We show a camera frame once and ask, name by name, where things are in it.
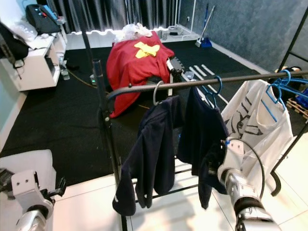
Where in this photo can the white printed t-shirt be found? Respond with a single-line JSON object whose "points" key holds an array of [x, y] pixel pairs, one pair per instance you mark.
{"points": [[269, 130]]}

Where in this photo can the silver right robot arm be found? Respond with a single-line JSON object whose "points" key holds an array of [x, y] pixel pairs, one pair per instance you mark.
{"points": [[240, 192]]}

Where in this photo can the black metal clothes rack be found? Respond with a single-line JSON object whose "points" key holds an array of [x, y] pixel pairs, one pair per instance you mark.
{"points": [[109, 144]]}

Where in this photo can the navy hooded jacket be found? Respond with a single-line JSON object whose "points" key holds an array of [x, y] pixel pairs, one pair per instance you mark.
{"points": [[149, 154]]}

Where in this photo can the small grey box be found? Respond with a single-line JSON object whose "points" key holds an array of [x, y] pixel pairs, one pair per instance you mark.
{"points": [[93, 79]]}

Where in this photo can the clear water bottle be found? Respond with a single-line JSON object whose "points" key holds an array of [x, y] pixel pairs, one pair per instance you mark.
{"points": [[65, 72]]}

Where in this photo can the white desk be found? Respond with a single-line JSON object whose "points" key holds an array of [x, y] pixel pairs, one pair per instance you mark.
{"points": [[36, 70]]}

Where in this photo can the red blanket with yellow print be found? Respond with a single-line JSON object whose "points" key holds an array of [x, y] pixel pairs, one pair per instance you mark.
{"points": [[134, 77]]}

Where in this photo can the black hanging bag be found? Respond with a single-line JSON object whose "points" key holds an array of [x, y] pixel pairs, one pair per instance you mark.
{"points": [[13, 48]]}

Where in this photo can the black backpack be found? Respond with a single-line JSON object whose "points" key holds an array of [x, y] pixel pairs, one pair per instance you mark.
{"points": [[41, 20]]}

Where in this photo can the white plastic bag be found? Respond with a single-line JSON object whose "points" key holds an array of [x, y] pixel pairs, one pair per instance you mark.
{"points": [[132, 32]]}

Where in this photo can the dark curtains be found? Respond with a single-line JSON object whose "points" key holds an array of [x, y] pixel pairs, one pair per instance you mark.
{"points": [[115, 12]]}

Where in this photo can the blue broom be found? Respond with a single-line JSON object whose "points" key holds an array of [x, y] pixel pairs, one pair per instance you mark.
{"points": [[206, 43]]}

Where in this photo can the wooden pallet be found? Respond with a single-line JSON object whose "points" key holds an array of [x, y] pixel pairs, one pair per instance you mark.
{"points": [[298, 108]]}

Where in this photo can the blue fabric bag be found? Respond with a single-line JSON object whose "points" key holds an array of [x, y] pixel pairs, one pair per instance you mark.
{"points": [[303, 96]]}

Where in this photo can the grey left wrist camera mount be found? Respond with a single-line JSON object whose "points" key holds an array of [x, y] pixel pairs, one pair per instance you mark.
{"points": [[28, 187]]}

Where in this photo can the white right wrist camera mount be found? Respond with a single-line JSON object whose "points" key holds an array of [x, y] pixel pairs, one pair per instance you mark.
{"points": [[233, 154]]}

